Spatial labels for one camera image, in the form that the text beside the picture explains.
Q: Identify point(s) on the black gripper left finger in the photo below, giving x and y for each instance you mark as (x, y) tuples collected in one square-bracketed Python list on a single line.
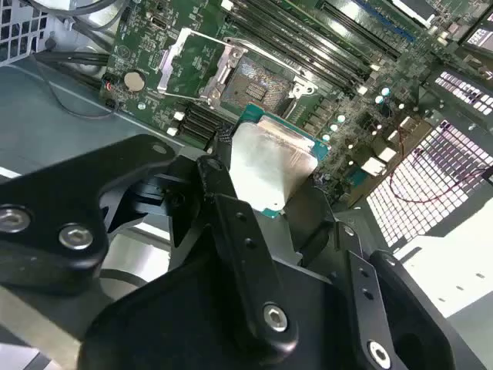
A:
[(46, 216)]

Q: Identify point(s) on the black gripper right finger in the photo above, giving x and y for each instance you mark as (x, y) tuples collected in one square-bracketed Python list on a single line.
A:
[(404, 308)]

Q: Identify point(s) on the metal socket cover frame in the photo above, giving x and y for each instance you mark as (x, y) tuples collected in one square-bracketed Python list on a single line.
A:
[(169, 61)]

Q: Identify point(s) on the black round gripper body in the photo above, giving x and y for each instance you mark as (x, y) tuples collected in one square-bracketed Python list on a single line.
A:
[(185, 327)]

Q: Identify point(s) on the silver topped green CPU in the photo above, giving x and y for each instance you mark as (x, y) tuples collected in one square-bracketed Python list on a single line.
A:
[(265, 165)]

